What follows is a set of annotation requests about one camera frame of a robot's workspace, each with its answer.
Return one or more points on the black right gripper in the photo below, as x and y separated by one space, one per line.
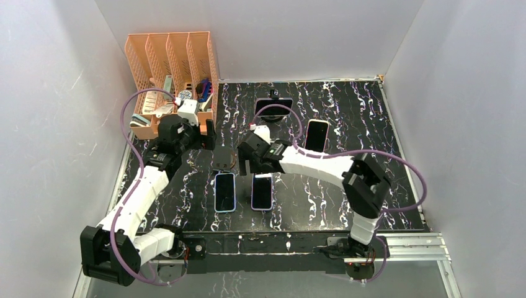
242 159

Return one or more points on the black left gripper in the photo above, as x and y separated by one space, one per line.
206 141

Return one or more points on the phone with purple clear case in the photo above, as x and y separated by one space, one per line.
273 107

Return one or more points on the phone with pink case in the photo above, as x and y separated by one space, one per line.
316 135

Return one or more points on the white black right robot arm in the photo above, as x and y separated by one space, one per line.
359 175

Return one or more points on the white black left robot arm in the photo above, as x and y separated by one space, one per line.
112 251

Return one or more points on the black folding phone stand left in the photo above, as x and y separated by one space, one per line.
224 159

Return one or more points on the phone with lilac case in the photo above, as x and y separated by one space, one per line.
262 193

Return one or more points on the phone with blue case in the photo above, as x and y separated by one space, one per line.
225 192

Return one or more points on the black round base phone stand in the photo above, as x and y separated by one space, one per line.
272 94

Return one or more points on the round tin blue white label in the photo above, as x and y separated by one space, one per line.
185 94

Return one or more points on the white paper card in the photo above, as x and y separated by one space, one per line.
149 103

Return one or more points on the green white small box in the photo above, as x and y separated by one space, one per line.
168 84

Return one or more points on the teal bordered item beside organizer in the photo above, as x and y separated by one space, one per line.
139 121

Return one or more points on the orange plastic file organizer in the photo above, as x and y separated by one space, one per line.
188 56

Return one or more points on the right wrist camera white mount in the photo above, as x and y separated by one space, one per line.
261 131

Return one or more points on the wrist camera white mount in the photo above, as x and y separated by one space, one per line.
188 109
261 131

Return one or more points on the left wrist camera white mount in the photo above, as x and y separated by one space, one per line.
188 109

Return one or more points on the blue handled tool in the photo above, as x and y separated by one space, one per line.
203 90

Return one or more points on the aluminium frame rail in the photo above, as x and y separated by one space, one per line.
290 265

